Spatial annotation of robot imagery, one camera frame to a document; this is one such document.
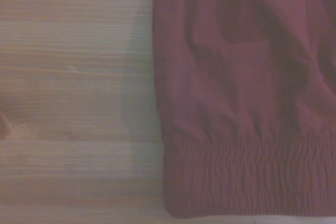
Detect dark red shorts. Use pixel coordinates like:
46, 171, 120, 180
153, 0, 336, 220

